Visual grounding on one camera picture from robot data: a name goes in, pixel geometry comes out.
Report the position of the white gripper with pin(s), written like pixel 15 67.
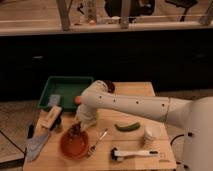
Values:
pixel 86 116

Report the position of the dark grape bunch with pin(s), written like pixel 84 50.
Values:
pixel 75 129

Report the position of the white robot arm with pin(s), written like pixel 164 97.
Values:
pixel 194 116

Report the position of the red bowl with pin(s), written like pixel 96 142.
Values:
pixel 74 147

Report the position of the dark brown bowl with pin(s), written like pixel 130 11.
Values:
pixel 110 85

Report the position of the orange fruit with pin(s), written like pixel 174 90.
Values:
pixel 77 100

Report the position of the wooden scrub brush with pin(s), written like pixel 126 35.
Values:
pixel 51 117

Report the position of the green plastic tray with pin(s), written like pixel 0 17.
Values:
pixel 67 87

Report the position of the wooden cutting board table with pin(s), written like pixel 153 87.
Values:
pixel 50 158

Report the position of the white dish brush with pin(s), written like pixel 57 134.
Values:
pixel 120 155

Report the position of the green chili pepper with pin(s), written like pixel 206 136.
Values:
pixel 128 128

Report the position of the grey blade kitchen knife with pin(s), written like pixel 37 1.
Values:
pixel 35 143

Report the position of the white cup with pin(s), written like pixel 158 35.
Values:
pixel 152 132

